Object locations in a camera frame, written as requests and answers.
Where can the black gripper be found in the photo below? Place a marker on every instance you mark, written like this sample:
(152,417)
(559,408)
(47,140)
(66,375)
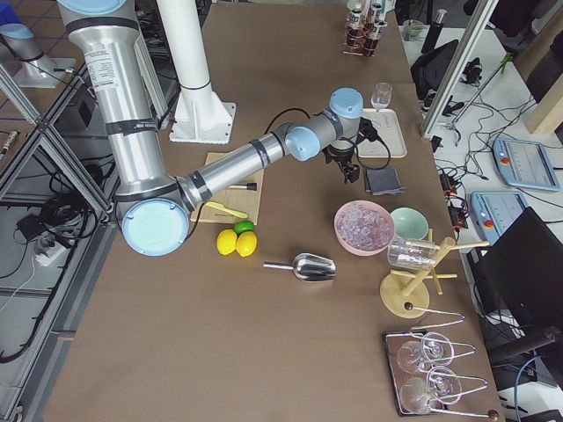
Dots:
(340,156)

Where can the copper wire bottle basket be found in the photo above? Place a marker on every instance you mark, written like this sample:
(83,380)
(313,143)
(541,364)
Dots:
(364,28)

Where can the grey folded cloth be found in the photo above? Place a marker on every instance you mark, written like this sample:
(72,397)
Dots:
(382,181)

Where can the cream rabbit tray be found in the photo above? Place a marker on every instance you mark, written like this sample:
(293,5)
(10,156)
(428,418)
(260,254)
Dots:
(388,128)

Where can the clear wine glass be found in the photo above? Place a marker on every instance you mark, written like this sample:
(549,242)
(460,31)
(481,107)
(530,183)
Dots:
(381,96)

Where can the pink bowl of ice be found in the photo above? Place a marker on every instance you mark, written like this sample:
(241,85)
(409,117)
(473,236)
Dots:
(363,227)

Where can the green bowl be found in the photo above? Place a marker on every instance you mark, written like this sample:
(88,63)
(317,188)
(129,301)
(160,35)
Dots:
(409,223)

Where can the steel muddler black tip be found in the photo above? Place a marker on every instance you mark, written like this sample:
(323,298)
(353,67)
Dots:
(249,186)

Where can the steel ice scoop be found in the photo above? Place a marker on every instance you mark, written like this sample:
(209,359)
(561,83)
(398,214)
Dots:
(308,267)

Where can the clear glass jar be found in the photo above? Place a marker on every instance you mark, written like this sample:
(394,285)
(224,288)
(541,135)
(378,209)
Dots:
(412,254)

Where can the yellow plastic knife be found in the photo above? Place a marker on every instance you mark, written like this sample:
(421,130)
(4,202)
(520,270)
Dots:
(221,207)

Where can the green lime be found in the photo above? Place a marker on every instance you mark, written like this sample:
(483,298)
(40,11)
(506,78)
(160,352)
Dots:
(243,226)

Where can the yellow lemon upper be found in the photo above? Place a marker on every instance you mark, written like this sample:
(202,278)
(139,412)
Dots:
(246,244)

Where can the yellow lemon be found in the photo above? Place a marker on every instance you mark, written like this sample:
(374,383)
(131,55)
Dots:
(226,241)
(246,244)

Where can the yellow lemon lower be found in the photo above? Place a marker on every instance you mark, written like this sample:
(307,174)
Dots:
(226,241)

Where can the wooden glass drying tree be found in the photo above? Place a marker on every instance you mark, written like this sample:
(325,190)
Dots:
(403,291)

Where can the blue teach pendant near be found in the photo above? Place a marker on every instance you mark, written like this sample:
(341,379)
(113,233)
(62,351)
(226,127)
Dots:
(495,211)

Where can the blue teach pendant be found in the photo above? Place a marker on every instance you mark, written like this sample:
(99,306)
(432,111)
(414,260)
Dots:
(524,164)
(495,211)

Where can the blue teach pendant far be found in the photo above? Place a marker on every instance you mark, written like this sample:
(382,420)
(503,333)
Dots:
(524,164)

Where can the dark tray with glasses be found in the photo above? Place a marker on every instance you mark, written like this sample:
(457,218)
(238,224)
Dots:
(422,378)

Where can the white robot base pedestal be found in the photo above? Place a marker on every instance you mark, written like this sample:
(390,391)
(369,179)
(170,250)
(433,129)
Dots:
(200,115)

